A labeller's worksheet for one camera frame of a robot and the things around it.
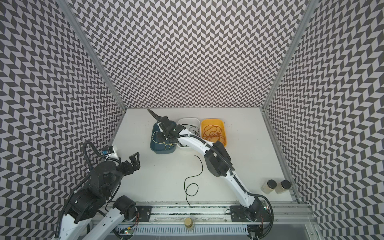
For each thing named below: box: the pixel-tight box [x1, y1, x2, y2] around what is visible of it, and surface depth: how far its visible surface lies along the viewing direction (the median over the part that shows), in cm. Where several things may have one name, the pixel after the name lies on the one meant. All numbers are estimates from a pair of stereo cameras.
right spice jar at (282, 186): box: [275, 179, 292, 194], surface depth 75 cm
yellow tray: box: [201, 118, 227, 147], surface depth 104 cm
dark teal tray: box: [150, 122, 177, 154], surface depth 96 cm
